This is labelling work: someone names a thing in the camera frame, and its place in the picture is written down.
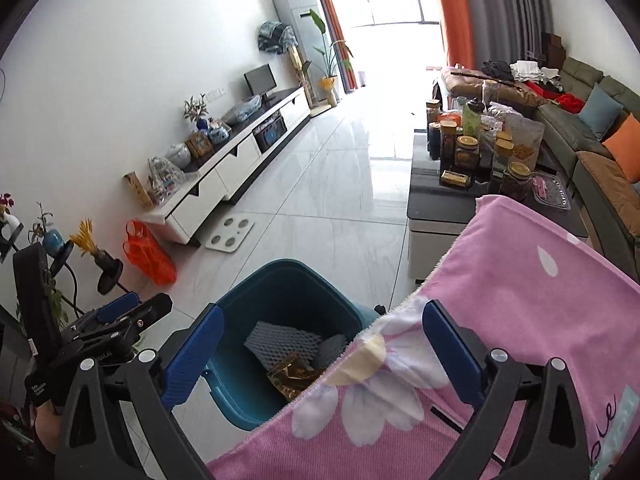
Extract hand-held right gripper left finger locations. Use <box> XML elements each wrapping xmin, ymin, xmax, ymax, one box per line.
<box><xmin>55</xmin><ymin>304</ymin><xmax>226</xmax><ymax>480</ymax></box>

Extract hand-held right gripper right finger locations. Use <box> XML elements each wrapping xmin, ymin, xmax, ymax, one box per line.
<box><xmin>421</xmin><ymin>300</ymin><xmax>591</xmax><ymax>480</ymax></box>

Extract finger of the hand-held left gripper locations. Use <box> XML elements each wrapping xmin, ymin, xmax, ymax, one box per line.
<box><xmin>112</xmin><ymin>294</ymin><xmax>173</xmax><ymax>348</ymax></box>
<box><xmin>97</xmin><ymin>291</ymin><xmax>141</xmax><ymax>326</ymax></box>

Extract teal plastic bin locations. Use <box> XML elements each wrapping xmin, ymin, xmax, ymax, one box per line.
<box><xmin>197</xmin><ymin>258</ymin><xmax>386</xmax><ymax>432</ymax></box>

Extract person's left forearm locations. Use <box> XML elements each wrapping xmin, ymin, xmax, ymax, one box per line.
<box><xmin>32</xmin><ymin>400</ymin><xmax>63</xmax><ymax>453</ymax></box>

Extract black vase with yellow wheat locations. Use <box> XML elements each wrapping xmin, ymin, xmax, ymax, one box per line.
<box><xmin>70</xmin><ymin>217</ymin><xmax>125</xmax><ymax>296</ymax></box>

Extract blue vase with twigs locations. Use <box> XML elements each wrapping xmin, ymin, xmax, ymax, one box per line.
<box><xmin>27</xmin><ymin>202</ymin><xmax>76</xmax><ymax>271</ymax></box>

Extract orange plastic bag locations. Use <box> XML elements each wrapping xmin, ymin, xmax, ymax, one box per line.
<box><xmin>122</xmin><ymin>219</ymin><xmax>178</xmax><ymax>286</ymax></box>

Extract pink floral blanket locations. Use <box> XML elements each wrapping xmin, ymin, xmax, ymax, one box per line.
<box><xmin>205</xmin><ymin>194</ymin><xmax>640</xmax><ymax>480</ymax></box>

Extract purple flowers in white vase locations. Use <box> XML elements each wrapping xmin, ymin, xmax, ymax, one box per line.
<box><xmin>0</xmin><ymin>192</ymin><xmax>23</xmax><ymax>261</ymax></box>

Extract light grey foam sheet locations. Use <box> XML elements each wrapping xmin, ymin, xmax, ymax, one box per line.
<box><xmin>244</xmin><ymin>320</ymin><xmax>325</xmax><ymax>373</ymax></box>

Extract crumpled gold wrapper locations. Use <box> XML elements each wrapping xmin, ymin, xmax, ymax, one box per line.
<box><xmin>266</xmin><ymin>352</ymin><xmax>328</xmax><ymax>403</ymax></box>

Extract white bathroom scale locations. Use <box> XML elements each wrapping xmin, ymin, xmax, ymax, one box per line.
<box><xmin>205</xmin><ymin>215</ymin><xmax>256</xmax><ymax>253</ymax></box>

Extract dark grey foam piece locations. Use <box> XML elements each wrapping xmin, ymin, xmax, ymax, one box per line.
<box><xmin>310</xmin><ymin>332</ymin><xmax>351</xmax><ymax>371</ymax></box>

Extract tan cardboard box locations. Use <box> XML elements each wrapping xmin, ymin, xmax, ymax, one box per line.
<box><xmin>124</xmin><ymin>170</ymin><xmax>155</xmax><ymax>210</ymax></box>

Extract clear bag of items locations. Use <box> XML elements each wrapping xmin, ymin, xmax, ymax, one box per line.
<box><xmin>147</xmin><ymin>156</ymin><xmax>186</xmax><ymax>206</ymax></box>

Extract dark glass coffee table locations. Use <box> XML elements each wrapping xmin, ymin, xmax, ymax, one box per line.
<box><xmin>407</xmin><ymin>130</ymin><xmax>591</xmax><ymax>286</ymax></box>

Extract white ceramic jar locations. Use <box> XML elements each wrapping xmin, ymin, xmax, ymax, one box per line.
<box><xmin>165</xmin><ymin>142</ymin><xmax>192</xmax><ymax>168</ymax></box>

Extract white and black cabinet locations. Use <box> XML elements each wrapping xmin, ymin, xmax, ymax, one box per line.
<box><xmin>137</xmin><ymin>86</ymin><xmax>312</xmax><ymax>247</ymax></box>

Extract clear box with red label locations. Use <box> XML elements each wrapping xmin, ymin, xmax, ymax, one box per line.
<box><xmin>530</xmin><ymin>170</ymin><xmax>573</xmax><ymax>211</ymax></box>

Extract blue and white teapot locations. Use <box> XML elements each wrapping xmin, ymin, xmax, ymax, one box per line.
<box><xmin>207</xmin><ymin>119</ymin><xmax>232</xmax><ymax>145</ymax></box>

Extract plant in blue vase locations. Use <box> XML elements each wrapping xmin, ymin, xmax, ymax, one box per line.
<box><xmin>182</xmin><ymin>94</ymin><xmax>210</xmax><ymax>133</ymax></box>

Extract paper snack bag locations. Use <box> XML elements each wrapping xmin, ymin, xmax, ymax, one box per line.
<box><xmin>500</xmin><ymin>115</ymin><xmax>546</xmax><ymax>171</ymax></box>

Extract plastic wrapped bundle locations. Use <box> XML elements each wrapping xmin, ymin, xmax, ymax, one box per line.
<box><xmin>225</xmin><ymin>95</ymin><xmax>263</xmax><ymax>126</ymax></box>

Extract green sectional sofa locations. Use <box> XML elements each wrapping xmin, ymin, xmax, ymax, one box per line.
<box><xmin>432</xmin><ymin>55</ymin><xmax>640</xmax><ymax>256</ymax></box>

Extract black monitor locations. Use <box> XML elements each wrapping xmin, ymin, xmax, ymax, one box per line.
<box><xmin>243</xmin><ymin>65</ymin><xmax>277</xmax><ymax>102</ymax></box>

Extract orange cushion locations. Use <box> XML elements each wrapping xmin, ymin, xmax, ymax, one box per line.
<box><xmin>602</xmin><ymin>112</ymin><xmax>640</xmax><ymax>183</ymax></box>

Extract pile of red clothes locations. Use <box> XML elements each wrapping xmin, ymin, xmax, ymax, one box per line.
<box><xmin>522</xmin><ymin>82</ymin><xmax>586</xmax><ymax>113</ymax></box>

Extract blue cushion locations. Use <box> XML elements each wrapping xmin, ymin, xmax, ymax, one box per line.
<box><xmin>580</xmin><ymin>87</ymin><xmax>625</xmax><ymax>138</ymax></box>

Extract pile of black clothes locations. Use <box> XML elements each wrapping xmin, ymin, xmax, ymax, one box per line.
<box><xmin>481</xmin><ymin>60</ymin><xmax>513</xmax><ymax>81</ymax></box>

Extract pile of white clothes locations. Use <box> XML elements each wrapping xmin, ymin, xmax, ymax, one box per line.
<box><xmin>510</xmin><ymin>60</ymin><xmax>561</xmax><ymax>83</ymax></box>

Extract fan under blue cover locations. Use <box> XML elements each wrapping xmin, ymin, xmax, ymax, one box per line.
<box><xmin>256</xmin><ymin>20</ymin><xmax>297</xmax><ymax>55</ymax></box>

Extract tall green leafy plant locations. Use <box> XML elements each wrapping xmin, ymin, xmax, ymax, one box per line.
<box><xmin>300</xmin><ymin>8</ymin><xmax>354</xmax><ymax>106</ymax></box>

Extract dark stacked boxes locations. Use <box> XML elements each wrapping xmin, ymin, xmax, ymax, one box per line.
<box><xmin>540</xmin><ymin>32</ymin><xmax>568</xmax><ymax>68</ymax></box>

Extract white standing air conditioner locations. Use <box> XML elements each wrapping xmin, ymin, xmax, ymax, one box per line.
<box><xmin>272</xmin><ymin>0</ymin><xmax>331</xmax><ymax>106</ymax></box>

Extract orange and grey curtain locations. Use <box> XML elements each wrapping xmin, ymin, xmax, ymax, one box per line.
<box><xmin>285</xmin><ymin>0</ymin><xmax>358</xmax><ymax>93</ymax></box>

